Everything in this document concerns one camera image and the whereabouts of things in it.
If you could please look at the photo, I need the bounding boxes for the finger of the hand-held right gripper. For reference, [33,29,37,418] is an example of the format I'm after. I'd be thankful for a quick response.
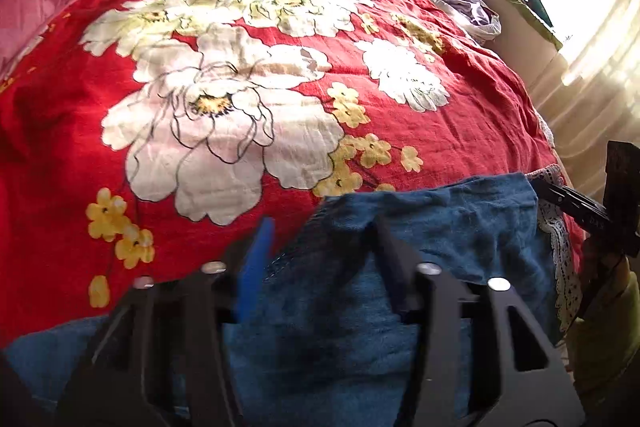
[536,179,608,214]
[547,197,612,235]

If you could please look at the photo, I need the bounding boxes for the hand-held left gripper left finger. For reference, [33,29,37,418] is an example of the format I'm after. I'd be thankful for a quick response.
[55,217,276,427]

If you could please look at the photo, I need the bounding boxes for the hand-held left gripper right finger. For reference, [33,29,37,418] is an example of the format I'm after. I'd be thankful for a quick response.
[372,212,588,427]

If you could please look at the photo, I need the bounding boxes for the blue denim pants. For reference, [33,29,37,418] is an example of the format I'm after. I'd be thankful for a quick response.
[5,172,566,427]

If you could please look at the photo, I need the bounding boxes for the person's right forearm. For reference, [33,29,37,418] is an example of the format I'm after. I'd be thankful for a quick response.
[567,274,640,413]

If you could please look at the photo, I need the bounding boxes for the white lace-trimmed sheet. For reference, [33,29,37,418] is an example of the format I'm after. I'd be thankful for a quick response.
[530,164,583,333]

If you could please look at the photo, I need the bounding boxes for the cream curtain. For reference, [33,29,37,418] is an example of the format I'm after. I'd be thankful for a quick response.
[452,0,640,202]

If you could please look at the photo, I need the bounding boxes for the white side cabinet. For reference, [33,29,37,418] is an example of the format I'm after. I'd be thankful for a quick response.
[480,0,566,82]

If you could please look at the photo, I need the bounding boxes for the green cloth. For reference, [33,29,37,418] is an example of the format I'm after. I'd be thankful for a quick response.
[520,0,565,50]

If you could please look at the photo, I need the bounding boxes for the white laundry basket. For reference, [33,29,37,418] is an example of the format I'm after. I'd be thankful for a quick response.
[417,0,502,42]

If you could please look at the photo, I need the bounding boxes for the red floral blanket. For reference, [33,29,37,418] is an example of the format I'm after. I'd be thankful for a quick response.
[0,0,586,348]

